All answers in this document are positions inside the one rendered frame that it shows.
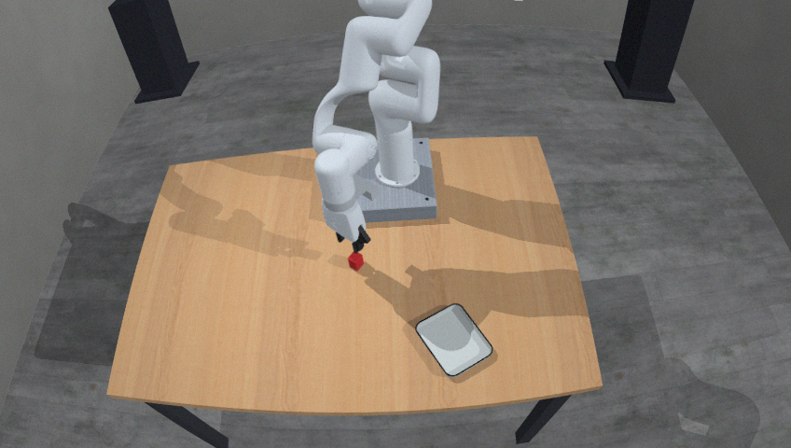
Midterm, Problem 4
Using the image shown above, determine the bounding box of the red block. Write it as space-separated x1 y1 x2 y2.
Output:
348 252 364 271

